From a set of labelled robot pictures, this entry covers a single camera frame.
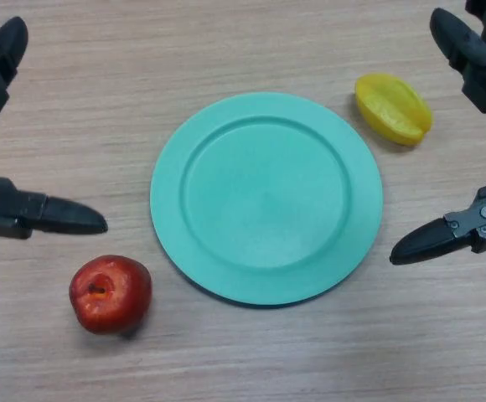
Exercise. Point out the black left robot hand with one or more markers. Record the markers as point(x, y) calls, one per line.
point(0, 209)

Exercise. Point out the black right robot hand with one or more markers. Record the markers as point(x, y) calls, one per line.
point(484, 63)

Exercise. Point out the red apple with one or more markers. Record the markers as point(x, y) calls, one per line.
point(110, 294)

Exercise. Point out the green round plate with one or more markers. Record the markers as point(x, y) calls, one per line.
point(267, 200)

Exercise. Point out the yellow starfruit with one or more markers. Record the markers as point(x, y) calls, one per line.
point(394, 109)

